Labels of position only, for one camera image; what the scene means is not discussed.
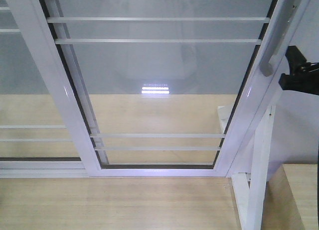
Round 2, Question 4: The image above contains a light wooden box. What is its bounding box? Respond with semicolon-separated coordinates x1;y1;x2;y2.
262;164;319;230

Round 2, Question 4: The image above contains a white triangular support brace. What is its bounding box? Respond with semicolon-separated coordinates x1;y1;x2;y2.
229;106;276;230

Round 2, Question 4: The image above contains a white door frame post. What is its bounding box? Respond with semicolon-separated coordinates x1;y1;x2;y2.
214;0;319;176

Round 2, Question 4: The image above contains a grey metal door handle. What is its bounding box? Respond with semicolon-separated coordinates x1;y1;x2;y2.
259;0;300;77

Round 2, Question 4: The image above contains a wooden platform board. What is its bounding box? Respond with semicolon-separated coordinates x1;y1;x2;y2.
0;94;239;230

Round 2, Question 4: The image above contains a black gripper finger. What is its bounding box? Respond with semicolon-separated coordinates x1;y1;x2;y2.
279;73;319;96
285;46;319;73

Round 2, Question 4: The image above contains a white sliding glass door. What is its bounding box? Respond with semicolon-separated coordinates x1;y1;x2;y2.
6;0;296;176

